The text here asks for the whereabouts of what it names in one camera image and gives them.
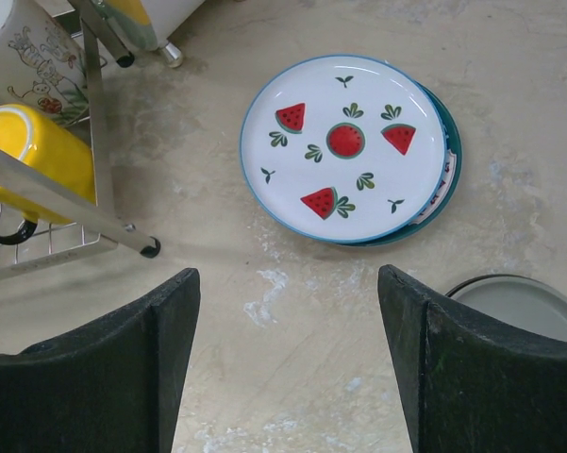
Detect yellow translucent mug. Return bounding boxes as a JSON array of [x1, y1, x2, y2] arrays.
[[0, 104, 95, 245]]

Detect teal rimmed plate underneath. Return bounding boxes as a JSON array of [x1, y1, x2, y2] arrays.
[[351, 84, 463, 247]]

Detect stainless steel dish rack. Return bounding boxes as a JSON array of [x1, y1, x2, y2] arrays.
[[0, 1, 160, 280]]

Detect yellow plastic dish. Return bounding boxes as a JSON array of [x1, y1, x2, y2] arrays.
[[94, 0, 158, 51]]

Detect cream mug in rack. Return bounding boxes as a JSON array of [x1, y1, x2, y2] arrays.
[[0, 0, 89, 126]]

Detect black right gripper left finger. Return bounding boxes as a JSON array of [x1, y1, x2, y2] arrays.
[[0, 268, 201, 452]]

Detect white watermelon pattern plate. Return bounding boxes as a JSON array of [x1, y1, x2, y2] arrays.
[[239, 55, 447, 244]]

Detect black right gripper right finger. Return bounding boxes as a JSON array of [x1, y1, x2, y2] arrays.
[[377, 264, 567, 452]]

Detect grey green small plate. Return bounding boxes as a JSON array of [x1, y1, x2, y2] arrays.
[[446, 274, 567, 342]]

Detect large cream bowl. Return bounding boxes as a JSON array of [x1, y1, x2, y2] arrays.
[[141, 0, 205, 68]]

